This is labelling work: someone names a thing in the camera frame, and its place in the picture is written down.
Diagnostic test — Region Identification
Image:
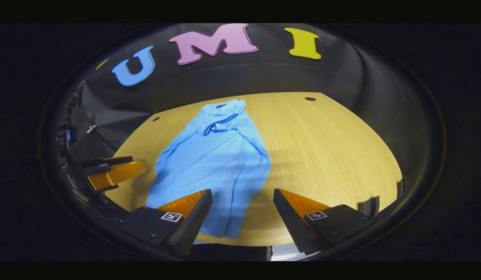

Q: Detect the black backdrop cloth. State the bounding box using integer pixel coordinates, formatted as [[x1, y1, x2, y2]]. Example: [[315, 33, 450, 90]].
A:
[[70, 23, 445, 218]]

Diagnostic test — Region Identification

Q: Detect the light blue T-shirt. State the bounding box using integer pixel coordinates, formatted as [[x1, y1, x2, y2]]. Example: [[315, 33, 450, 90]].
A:
[[146, 99, 271, 238]]

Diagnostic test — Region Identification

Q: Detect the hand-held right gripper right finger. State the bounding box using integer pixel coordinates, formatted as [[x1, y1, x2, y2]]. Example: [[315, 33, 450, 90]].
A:
[[273, 189, 375, 256]]

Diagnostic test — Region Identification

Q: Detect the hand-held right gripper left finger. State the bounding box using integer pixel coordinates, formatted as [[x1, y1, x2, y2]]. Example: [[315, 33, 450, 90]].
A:
[[120, 189, 213, 257]]

